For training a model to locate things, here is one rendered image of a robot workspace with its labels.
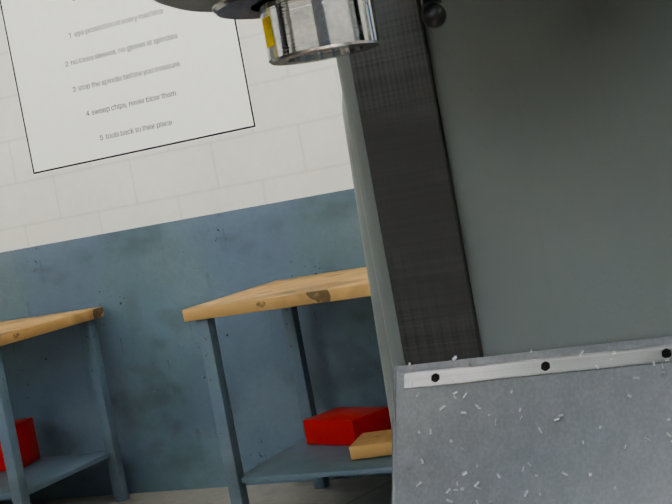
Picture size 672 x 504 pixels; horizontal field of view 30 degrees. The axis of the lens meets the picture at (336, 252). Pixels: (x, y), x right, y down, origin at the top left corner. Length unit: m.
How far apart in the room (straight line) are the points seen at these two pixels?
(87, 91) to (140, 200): 0.55
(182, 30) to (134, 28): 0.24
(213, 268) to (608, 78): 4.66
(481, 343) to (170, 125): 4.67
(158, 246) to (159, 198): 0.21
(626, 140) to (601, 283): 0.10
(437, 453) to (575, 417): 0.10
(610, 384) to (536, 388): 0.05
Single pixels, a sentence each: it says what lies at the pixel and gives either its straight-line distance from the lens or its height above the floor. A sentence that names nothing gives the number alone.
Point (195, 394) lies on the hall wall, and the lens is 5.64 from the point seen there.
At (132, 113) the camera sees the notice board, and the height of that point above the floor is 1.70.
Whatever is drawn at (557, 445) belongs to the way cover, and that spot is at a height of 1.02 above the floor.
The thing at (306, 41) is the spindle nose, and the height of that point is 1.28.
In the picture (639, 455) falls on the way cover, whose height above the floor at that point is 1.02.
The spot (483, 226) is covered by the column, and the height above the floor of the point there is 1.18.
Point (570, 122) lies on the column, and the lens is 0.88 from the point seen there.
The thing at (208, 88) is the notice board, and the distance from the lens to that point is 5.43.
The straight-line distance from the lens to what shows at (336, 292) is 4.30.
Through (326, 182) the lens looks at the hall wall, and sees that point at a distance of 5.19.
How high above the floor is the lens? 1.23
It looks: 3 degrees down
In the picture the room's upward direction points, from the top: 10 degrees counter-clockwise
